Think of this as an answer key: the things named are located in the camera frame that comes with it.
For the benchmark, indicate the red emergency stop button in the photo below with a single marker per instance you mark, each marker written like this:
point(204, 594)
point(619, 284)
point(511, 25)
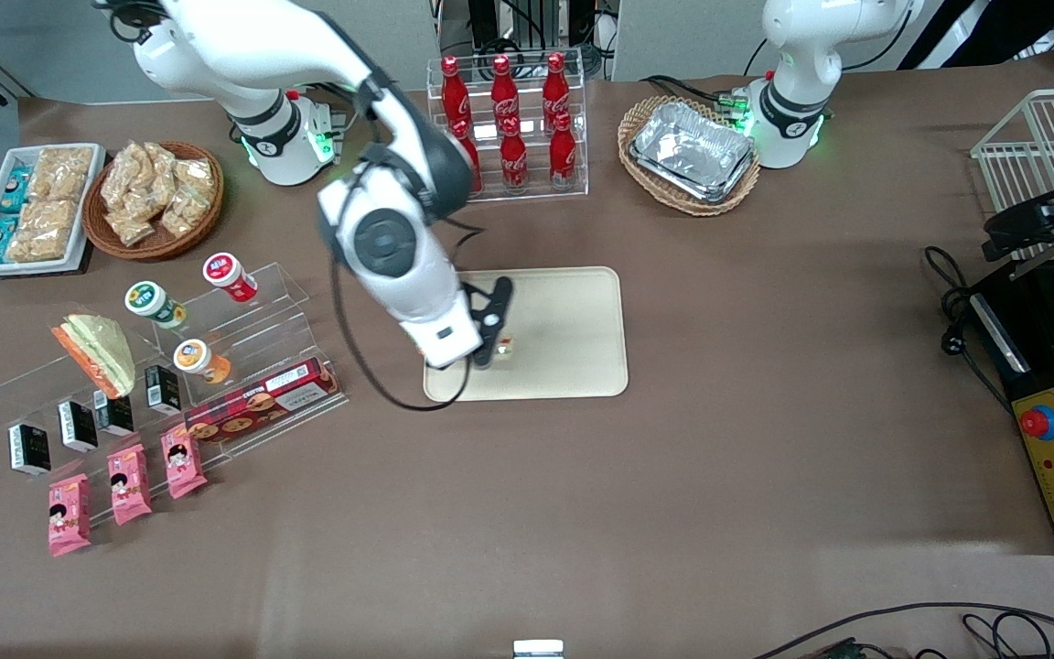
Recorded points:
point(1038, 422)

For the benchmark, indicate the teal snack packet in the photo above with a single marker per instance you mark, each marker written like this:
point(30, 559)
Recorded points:
point(1, 240)
point(15, 188)

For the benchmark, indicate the red lid yogurt cup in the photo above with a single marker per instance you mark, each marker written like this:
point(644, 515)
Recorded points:
point(227, 273)

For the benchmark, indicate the light wicker basket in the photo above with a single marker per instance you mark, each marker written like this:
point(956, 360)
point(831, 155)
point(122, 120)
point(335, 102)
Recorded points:
point(701, 207)

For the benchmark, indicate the small black drink carton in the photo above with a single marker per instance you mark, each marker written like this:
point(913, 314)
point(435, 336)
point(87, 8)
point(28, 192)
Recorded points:
point(113, 414)
point(30, 448)
point(163, 389)
point(77, 426)

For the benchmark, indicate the red cookie box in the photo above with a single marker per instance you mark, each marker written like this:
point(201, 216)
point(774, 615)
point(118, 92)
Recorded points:
point(262, 403)

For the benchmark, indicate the clear bag of puffed snacks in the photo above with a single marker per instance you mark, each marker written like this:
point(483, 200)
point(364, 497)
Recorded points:
point(124, 174)
point(161, 165)
point(196, 174)
point(131, 226)
point(184, 212)

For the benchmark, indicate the clear acrylic stepped shelf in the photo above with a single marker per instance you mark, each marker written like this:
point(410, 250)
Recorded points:
point(262, 329)

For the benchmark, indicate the black sealing machine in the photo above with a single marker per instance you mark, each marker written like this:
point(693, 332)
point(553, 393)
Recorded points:
point(1039, 348)

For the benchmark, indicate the orange lid yogurt cup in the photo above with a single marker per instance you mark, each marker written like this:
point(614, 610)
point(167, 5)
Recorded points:
point(196, 357)

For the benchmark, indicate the white rectangular serving tray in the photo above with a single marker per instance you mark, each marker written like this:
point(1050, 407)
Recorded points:
point(92, 210)

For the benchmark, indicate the pink snack packet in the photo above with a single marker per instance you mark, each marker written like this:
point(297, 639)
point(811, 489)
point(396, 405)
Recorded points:
point(183, 462)
point(69, 515)
point(129, 483)

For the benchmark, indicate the small silver box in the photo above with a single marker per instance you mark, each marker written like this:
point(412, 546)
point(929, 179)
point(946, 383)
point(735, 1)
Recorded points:
point(538, 650)

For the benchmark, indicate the clear acrylic bottle rack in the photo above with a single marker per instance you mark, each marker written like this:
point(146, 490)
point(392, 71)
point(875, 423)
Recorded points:
point(536, 197)

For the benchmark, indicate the rice cracker pack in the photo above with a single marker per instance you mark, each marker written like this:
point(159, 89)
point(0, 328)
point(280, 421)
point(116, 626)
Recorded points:
point(42, 231)
point(65, 174)

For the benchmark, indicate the beige plastic tray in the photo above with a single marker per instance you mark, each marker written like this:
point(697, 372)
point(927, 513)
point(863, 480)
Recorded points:
point(564, 329)

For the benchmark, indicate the red cola bottle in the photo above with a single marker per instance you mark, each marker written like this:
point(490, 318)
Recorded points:
point(555, 87)
point(513, 163)
point(477, 169)
point(454, 91)
point(503, 90)
point(563, 157)

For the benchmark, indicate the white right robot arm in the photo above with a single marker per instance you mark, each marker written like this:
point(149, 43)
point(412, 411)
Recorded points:
point(417, 284)

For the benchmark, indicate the green lid yogurt cup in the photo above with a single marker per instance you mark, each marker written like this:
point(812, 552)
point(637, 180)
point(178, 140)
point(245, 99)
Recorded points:
point(150, 300)

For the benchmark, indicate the brown wicker basket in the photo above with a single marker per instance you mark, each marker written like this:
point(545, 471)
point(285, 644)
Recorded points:
point(161, 247)

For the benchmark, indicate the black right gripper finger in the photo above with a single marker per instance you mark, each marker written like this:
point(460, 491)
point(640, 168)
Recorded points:
point(495, 348)
point(482, 350)

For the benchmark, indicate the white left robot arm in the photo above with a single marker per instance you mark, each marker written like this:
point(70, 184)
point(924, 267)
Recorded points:
point(801, 55)

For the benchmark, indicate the aluminium foil tray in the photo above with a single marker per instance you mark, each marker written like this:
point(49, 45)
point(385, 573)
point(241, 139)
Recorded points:
point(692, 146)

